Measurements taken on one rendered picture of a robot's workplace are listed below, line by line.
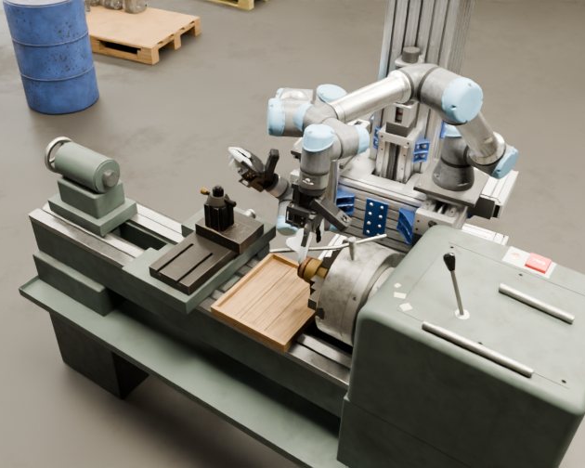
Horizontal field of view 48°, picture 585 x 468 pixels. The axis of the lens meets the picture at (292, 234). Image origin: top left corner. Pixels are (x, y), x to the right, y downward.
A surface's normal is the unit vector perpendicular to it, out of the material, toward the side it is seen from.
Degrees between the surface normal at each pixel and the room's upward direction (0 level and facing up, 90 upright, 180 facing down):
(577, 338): 0
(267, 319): 0
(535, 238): 0
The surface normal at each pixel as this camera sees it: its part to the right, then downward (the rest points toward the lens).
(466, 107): 0.54, 0.45
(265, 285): 0.03, -0.79
